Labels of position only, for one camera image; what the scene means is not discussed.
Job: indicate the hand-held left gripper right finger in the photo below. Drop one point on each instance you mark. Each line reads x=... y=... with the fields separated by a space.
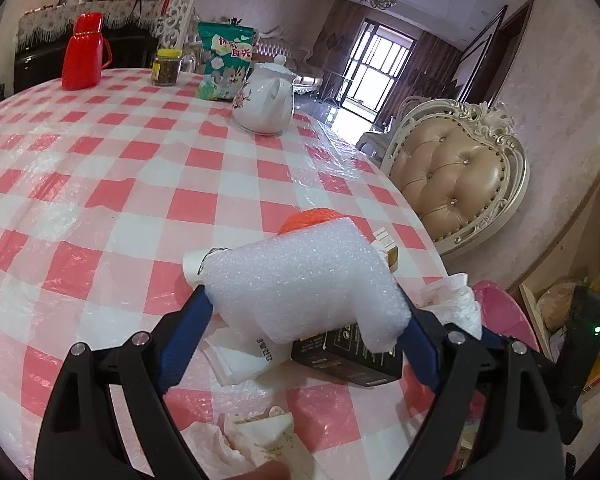
x=422 y=350

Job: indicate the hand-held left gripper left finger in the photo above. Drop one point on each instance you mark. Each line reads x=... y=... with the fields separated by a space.
x=182 y=345

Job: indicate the pink trash bag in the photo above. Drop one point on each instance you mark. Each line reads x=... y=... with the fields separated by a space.
x=505 y=315

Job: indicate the white foam wrap sheet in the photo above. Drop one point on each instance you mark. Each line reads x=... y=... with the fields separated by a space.
x=305 y=280

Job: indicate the crumpled white tissue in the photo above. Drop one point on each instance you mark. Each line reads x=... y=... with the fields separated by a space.
x=455 y=300

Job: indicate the black cardboard box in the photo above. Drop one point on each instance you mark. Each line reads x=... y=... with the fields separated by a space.
x=340 y=360

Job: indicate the crumpled white napkin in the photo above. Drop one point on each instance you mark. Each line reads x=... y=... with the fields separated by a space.
x=207 y=447

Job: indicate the small white gold box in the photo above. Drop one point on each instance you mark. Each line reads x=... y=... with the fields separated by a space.
x=387 y=250

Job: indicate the pale folded paper packet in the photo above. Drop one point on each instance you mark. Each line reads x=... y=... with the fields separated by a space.
x=267 y=432

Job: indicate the wooden shelf unit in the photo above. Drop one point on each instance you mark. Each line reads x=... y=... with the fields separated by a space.
x=580 y=230

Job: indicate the pink white checkered tablecloth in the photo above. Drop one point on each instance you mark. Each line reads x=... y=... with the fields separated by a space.
x=130 y=200

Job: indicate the orange foam fruit net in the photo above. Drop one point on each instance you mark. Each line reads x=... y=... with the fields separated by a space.
x=305 y=217

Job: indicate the cream tufted leather chair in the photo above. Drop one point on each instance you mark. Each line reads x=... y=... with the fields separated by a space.
x=450 y=175

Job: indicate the cream carved chair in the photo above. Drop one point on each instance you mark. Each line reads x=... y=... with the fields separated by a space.
x=372 y=142

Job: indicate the white floral teapot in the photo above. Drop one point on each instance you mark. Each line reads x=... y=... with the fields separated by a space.
x=262 y=100

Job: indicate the yellow lid glass jar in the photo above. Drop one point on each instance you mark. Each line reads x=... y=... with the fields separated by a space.
x=166 y=67

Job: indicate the clear glass mug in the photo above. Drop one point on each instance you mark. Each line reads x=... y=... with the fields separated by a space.
x=189 y=57

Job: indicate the green snack bag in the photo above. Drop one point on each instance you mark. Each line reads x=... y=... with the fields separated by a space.
x=225 y=60

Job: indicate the barred balcony window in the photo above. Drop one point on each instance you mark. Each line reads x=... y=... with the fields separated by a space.
x=375 y=65

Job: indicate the black piano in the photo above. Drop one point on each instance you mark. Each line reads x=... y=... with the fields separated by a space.
x=125 y=50

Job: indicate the white carved sofa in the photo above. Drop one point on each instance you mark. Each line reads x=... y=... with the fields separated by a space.
x=300 y=67

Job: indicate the red thermos jug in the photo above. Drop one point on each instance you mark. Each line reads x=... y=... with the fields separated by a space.
x=82 y=55

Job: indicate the white lattice room divider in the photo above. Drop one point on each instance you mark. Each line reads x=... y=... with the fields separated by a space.
x=190 y=0

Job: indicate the floral fringed piano cloth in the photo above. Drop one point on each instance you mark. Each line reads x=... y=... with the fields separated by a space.
x=45 y=25

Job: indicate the dark wooden door frame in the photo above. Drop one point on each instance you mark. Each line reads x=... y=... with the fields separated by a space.
x=500 y=45

